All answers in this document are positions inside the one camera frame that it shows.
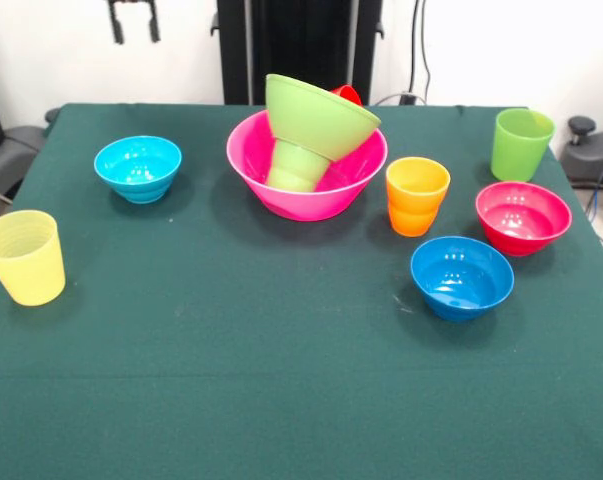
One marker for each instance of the tall green cup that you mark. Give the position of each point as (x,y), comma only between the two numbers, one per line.
(518,155)

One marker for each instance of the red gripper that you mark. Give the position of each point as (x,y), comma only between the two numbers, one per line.
(131,2)

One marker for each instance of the small magenta bowl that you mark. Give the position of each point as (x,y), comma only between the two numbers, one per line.
(521,235)

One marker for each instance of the orange cup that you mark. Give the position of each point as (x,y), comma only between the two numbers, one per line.
(413,215)

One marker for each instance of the yellow cup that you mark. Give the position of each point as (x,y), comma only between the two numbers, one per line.
(28,270)

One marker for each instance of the small cyan bowl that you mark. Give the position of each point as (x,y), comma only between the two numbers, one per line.
(138,170)

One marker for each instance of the red cup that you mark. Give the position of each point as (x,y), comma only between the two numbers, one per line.
(348,94)

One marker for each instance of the large pink bowl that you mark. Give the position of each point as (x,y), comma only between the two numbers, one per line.
(306,205)

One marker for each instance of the large green bowl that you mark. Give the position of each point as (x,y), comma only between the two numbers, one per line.
(321,122)

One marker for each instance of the small blue bowl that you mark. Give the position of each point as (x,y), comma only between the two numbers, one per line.
(461,295)

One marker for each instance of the dark green tablecloth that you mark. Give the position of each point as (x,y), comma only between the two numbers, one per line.
(291,350)

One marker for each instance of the grey chair base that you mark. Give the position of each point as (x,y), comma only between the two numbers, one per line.
(591,160)
(11,155)

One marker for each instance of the rounded green cup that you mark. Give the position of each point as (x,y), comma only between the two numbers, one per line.
(295,169)

